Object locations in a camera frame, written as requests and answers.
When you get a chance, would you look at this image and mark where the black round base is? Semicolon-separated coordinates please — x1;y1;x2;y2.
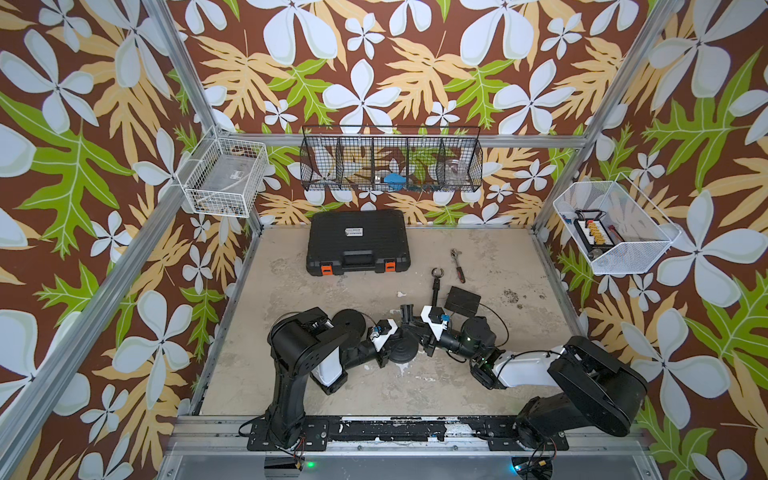
331;309;367;339
384;335;419;364

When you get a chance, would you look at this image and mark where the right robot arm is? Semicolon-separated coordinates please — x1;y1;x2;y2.
403;306;648;448

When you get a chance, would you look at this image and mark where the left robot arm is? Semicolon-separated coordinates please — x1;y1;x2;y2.
266;307;401;448

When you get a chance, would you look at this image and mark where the black phone holder plate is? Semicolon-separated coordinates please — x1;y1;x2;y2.
444;286;481;318

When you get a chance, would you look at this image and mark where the black plastic tool case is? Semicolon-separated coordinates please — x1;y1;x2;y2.
306;209;411;276

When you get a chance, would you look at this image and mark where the blue object in basket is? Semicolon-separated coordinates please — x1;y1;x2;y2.
384;173;407;191

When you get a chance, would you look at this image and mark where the screw box in basket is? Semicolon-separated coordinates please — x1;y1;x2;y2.
574;209;616;252

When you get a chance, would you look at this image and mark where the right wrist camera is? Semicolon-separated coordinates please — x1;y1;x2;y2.
420;305;450;341

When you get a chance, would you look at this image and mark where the red handled ratchet wrench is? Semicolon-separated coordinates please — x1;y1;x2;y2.
450;248;466;284

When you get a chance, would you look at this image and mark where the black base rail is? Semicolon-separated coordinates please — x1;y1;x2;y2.
245;415;571;452

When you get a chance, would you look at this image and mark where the black wire basket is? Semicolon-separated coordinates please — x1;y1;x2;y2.
298;125;484;192

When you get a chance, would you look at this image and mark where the white wire basket right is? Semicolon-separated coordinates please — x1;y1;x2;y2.
554;174;682;276

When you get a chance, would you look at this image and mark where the white wire basket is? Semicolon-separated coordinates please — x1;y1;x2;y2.
176;128;269;218
554;174;682;276

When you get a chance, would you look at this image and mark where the white wire basket left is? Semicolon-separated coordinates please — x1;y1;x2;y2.
176;128;269;218

